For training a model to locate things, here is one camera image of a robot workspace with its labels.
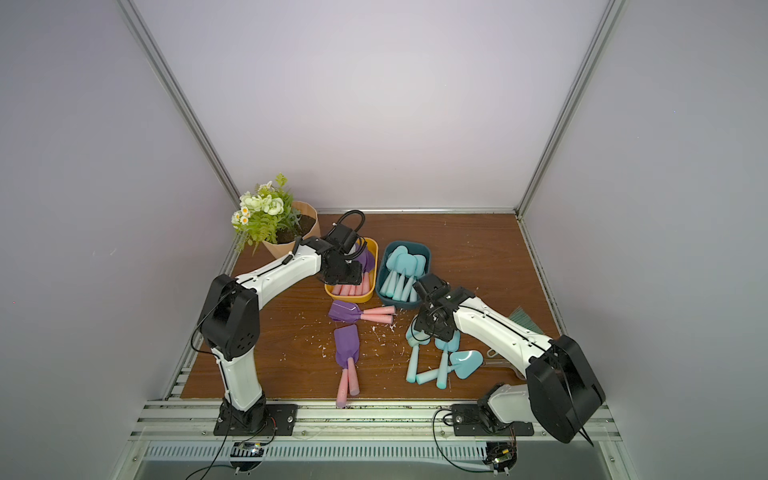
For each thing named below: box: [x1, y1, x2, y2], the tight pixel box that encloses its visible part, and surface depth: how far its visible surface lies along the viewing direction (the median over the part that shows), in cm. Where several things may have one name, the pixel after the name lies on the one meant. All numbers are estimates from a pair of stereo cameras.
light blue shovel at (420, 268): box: [401, 254, 427, 302], surface depth 100 cm
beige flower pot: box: [262, 201, 321, 259], surface depth 100 cm
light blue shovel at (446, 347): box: [435, 330, 461, 390], surface depth 81 cm
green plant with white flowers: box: [231, 173, 302, 257], surface depth 82 cm
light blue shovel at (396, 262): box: [386, 246, 409, 298], surface depth 102 cm
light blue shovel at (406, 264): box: [393, 253, 417, 301], surface depth 102 cm
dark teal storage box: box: [376, 240, 431, 310], surface depth 97 cm
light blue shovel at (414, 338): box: [406, 314, 429, 383], surface depth 83 cm
